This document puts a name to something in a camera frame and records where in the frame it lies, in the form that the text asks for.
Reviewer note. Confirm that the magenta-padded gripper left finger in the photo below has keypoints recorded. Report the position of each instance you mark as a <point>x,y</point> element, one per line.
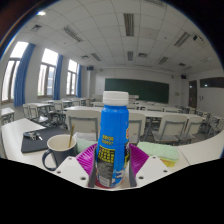
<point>85,161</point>

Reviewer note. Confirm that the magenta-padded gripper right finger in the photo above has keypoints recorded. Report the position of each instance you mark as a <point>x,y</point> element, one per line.
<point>140,160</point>

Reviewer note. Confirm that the blue drink bottle white cap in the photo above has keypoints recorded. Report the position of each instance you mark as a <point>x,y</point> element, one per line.
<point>111,133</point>

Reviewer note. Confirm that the pale green sponge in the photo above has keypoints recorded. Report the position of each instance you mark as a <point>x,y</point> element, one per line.
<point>85,143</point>

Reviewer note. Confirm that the dark blue mug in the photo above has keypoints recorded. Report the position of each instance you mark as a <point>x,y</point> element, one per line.
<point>63,156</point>

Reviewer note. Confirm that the wooden stir stick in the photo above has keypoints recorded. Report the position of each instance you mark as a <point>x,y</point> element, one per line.
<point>71,136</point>

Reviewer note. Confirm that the white classroom chairs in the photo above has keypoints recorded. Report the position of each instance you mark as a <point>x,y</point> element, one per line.
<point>171,126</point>

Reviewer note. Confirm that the white classroom desks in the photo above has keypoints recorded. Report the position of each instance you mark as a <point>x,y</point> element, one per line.
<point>156,114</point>

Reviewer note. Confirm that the black flat sleeve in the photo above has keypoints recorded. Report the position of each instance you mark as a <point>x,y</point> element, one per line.
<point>36,145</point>

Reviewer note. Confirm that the bunch of keys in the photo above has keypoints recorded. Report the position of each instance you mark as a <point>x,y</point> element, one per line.
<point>32,135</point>

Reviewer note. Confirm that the green chalkboard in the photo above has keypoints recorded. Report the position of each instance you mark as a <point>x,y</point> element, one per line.
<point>140,90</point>

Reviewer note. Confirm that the blue curtain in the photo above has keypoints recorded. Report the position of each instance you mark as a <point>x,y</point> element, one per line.
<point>79,81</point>
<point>23,76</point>
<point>58,78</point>

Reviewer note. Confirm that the tall bright window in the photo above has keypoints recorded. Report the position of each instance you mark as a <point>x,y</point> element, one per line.
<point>71,80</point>
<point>11,73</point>
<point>46,75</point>

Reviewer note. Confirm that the dark door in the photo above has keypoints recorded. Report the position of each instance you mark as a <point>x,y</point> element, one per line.
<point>193,95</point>

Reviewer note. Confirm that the ceiling projector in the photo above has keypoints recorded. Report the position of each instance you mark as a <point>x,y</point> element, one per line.
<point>199,39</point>

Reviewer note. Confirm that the ceiling lights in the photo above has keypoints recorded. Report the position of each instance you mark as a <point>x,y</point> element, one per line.
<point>128,24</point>

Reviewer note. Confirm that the black wall speaker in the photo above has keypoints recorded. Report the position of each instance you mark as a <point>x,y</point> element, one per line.
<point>90,68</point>
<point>183,76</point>

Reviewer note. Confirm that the dark high wall window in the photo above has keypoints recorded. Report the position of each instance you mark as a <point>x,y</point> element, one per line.
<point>213,82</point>

